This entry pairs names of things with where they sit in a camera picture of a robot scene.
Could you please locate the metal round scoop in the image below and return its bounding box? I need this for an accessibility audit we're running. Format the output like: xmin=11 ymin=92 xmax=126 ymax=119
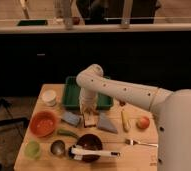
xmin=50 ymin=140 xmax=65 ymax=157

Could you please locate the light green cup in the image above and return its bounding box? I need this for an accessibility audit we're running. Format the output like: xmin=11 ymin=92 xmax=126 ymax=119
xmin=24 ymin=141 xmax=41 ymax=159

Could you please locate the grey triangular cloth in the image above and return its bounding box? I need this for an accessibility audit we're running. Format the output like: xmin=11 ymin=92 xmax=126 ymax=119
xmin=97 ymin=113 xmax=118 ymax=134

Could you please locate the silver fork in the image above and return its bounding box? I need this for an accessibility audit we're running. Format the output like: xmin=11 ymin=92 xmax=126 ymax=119
xmin=124 ymin=139 xmax=158 ymax=147

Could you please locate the red orange bowl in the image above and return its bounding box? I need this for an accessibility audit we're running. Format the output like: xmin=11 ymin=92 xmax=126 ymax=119
xmin=29 ymin=111 xmax=57 ymax=138

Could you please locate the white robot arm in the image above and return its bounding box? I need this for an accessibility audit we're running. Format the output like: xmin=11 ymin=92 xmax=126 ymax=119
xmin=76 ymin=64 xmax=191 ymax=171

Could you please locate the wooden whiteboard eraser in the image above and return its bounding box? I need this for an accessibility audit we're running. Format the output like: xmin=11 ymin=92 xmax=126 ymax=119
xmin=83 ymin=113 xmax=96 ymax=128

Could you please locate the dried red chili bunch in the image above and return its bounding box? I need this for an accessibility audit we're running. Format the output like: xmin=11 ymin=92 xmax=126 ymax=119
xmin=119 ymin=101 xmax=126 ymax=107

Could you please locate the blue grey sponge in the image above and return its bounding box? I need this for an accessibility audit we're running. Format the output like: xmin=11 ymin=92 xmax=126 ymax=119
xmin=62 ymin=112 xmax=81 ymax=127

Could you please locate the red apple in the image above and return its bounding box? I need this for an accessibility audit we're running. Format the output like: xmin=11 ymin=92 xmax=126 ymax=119
xmin=136 ymin=116 xmax=150 ymax=130

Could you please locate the white small cup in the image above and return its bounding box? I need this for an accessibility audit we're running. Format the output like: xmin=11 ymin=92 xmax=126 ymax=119
xmin=42 ymin=90 xmax=57 ymax=106

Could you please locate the dark brown bowl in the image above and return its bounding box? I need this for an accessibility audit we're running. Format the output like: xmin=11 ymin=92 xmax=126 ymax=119
xmin=77 ymin=134 xmax=103 ymax=163

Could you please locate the green chili pepper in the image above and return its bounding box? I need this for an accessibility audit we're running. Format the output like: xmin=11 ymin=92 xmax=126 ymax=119
xmin=57 ymin=130 xmax=79 ymax=139

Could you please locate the green plastic tray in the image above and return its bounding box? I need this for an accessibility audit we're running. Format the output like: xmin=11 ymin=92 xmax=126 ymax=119
xmin=62 ymin=76 xmax=113 ymax=110

